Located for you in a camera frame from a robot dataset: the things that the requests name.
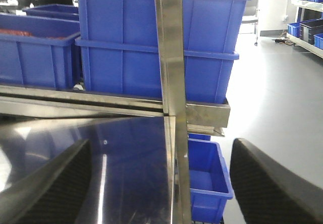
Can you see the blue plastic crate left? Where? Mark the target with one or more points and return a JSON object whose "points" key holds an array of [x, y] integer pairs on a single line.
{"points": [[39, 51]]}

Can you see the steel rack frame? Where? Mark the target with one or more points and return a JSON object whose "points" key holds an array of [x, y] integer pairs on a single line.
{"points": [[45, 103]]}

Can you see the blue plastic crate right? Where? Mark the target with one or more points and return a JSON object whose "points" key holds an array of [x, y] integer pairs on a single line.
{"points": [[119, 46]]}

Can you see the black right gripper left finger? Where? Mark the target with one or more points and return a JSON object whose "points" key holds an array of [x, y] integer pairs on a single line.
{"points": [[52, 194]]}

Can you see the steel shelving rack with bins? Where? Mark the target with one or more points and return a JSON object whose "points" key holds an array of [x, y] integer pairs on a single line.
{"points": [[306, 31]]}

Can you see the blue plastic crate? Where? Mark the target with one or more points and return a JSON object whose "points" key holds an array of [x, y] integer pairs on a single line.
{"points": [[39, 51], [119, 46]]}

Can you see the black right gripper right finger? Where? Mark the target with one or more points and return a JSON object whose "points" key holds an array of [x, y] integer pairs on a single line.
{"points": [[267, 192]]}

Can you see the blue bin under table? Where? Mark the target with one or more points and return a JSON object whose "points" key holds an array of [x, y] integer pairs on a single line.
{"points": [[210, 184]]}

